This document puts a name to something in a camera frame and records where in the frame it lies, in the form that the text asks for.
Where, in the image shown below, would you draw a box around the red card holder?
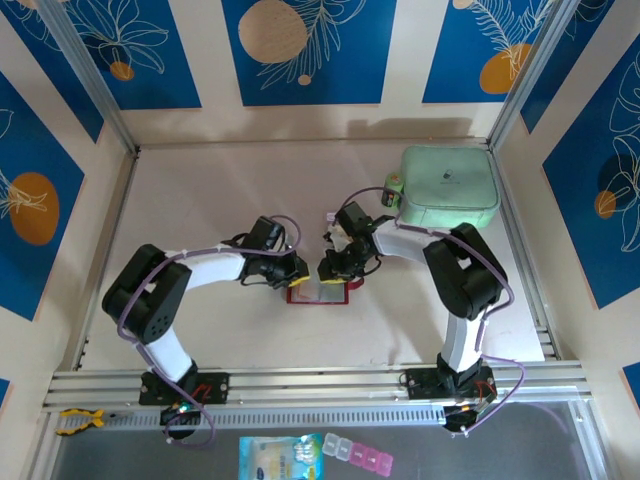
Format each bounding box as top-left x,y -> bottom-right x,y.
285,277 -> 365,307

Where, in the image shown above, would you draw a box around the blue wet wipes packet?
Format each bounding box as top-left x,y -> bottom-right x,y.
238,431 -> 327,480

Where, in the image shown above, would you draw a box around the grey slotted cable duct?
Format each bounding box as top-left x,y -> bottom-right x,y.
49,402 -> 576,432

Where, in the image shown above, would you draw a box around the aluminium frame post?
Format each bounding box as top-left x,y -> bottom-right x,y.
486,0 -> 577,152
35,0 -> 140,157

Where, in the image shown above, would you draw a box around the black controller board with LED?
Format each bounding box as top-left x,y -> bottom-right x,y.
442,399 -> 495,437
158,403 -> 202,442

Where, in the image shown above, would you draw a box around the yellow handled pliers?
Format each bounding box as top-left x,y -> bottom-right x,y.
54,407 -> 130,437

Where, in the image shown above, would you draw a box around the pink clear pill organiser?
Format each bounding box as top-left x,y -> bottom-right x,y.
320,431 -> 395,474

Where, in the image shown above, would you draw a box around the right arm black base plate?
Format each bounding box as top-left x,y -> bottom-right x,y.
401,366 -> 497,402

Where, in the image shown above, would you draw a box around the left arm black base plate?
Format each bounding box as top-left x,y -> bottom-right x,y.
138,371 -> 231,406

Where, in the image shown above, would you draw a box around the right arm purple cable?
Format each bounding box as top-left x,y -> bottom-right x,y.
333,187 -> 527,440

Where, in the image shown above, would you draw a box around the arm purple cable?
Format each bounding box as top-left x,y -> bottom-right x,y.
115,214 -> 302,450
333,187 -> 527,440

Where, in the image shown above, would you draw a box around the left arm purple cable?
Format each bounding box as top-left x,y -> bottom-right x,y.
115,214 -> 302,450

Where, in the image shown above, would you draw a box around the blue floral wall panel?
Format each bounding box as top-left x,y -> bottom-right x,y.
62,0 -> 203,111
0,69 -> 87,323
519,0 -> 618,136
221,0 -> 400,107
541,33 -> 640,311
421,0 -> 557,105
0,0 -> 105,145

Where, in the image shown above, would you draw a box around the wide slotted aluminium rail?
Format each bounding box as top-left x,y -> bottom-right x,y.
42,360 -> 595,410

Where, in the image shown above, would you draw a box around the grey translucent cover sheet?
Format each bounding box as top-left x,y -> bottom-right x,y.
47,399 -> 614,480

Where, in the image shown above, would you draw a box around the aluminium table edge rail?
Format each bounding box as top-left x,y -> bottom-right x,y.
133,136 -> 495,152
71,148 -> 140,372
491,143 -> 562,362

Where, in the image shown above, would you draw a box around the mint green zip pouch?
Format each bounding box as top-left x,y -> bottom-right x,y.
398,144 -> 502,230

